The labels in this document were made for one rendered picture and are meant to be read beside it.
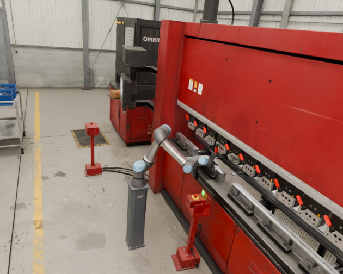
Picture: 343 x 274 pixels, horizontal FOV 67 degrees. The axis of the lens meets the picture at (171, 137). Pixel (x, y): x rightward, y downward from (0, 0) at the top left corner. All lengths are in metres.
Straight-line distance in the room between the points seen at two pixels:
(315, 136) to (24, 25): 8.39
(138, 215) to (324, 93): 1.96
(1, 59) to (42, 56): 1.10
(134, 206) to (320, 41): 2.04
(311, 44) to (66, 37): 8.04
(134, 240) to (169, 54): 2.10
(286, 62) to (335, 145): 0.62
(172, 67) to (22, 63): 6.67
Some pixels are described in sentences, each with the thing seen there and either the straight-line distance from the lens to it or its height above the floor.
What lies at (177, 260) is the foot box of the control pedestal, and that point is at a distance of 2.98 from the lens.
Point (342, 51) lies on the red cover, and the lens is 1.70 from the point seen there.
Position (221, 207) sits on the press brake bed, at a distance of 2.48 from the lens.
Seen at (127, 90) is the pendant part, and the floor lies 1.47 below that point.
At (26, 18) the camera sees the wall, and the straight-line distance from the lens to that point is 9.12.
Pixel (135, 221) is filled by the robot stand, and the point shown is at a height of 0.38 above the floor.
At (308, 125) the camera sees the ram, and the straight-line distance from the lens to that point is 1.81.
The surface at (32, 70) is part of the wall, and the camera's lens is 9.27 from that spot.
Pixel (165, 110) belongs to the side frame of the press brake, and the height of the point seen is 1.27.
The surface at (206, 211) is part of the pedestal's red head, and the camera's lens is 2.46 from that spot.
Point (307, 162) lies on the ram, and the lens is 1.85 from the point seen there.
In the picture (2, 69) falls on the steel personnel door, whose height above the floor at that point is 0.57.
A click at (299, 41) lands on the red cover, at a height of 2.23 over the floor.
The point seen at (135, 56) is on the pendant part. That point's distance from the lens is 3.15.
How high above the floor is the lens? 2.24
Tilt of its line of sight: 23 degrees down
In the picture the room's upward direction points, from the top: 6 degrees clockwise
